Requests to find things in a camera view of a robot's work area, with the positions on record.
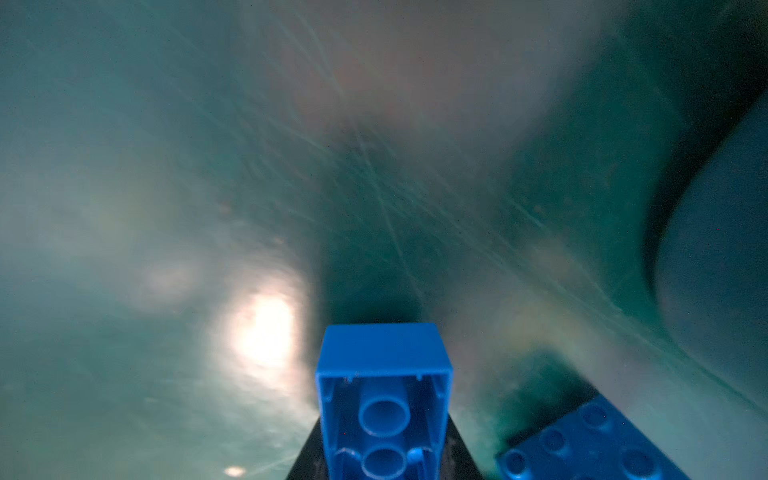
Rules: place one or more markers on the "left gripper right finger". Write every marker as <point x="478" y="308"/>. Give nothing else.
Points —
<point x="459" y="464"/>

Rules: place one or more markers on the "long blue lego brick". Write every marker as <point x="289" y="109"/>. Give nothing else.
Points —
<point x="593" y="441"/>

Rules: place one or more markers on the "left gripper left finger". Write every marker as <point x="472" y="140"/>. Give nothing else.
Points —
<point x="310" y="463"/>

